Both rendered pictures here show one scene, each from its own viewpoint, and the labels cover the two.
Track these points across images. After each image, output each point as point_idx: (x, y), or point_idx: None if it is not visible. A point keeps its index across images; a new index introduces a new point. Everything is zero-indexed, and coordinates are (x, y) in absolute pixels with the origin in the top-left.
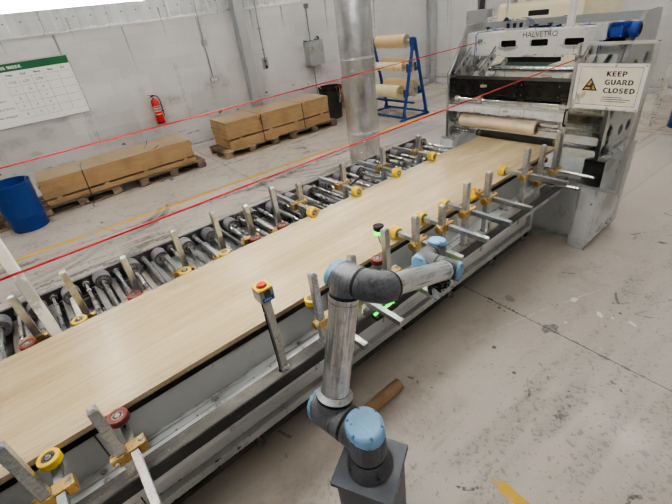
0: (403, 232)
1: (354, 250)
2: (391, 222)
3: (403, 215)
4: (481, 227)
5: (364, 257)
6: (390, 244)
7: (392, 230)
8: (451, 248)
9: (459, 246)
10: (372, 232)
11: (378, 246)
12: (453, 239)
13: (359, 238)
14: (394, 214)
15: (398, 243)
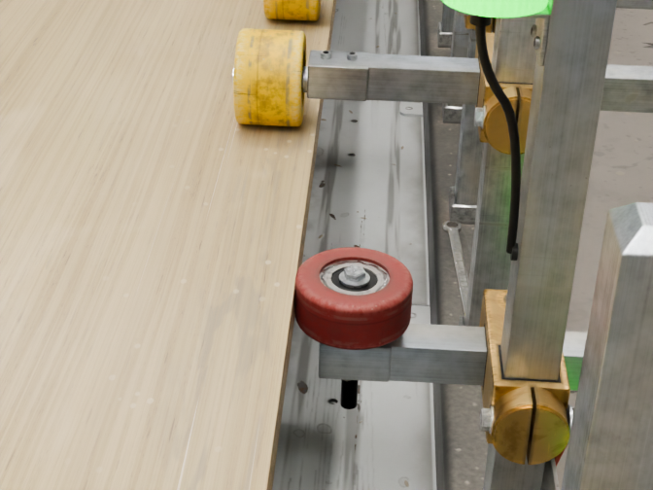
0: (354, 54)
1: (87, 291)
2: (112, 52)
3: (133, 6)
4: (446, 25)
5: (245, 311)
6: (297, 166)
7: (268, 60)
8: (371, 162)
9: (454, 127)
10: (61, 134)
11: (236, 203)
12: (327, 123)
13: (13, 196)
14: (68, 13)
15: (315, 153)
